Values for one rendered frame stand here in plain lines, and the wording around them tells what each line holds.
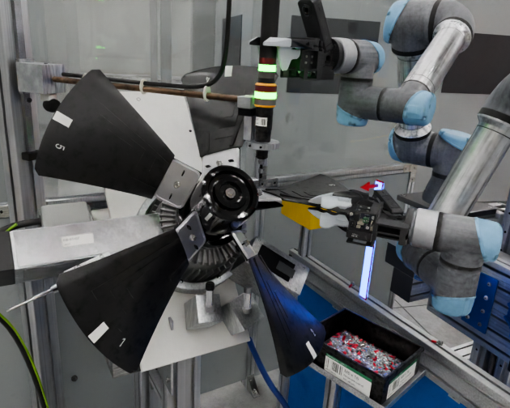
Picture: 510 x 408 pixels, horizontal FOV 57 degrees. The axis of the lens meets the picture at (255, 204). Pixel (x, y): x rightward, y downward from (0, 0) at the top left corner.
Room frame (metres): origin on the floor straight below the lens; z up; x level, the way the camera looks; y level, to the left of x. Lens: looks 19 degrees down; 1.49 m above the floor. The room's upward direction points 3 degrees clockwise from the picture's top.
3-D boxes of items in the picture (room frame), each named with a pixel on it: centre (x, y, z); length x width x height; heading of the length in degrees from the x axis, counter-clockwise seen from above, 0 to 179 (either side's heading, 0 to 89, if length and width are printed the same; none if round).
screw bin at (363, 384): (0.90, -0.26, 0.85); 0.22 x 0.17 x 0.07; 45
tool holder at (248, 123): (0.95, 0.00, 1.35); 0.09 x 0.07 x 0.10; 66
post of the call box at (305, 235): (1.39, -0.17, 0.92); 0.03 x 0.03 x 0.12; 31
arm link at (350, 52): (1.08, -0.16, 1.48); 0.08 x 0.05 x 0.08; 41
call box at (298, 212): (1.39, -0.17, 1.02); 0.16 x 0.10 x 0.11; 31
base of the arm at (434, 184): (1.49, -0.63, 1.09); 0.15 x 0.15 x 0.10
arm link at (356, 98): (1.12, -0.23, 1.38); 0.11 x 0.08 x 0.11; 55
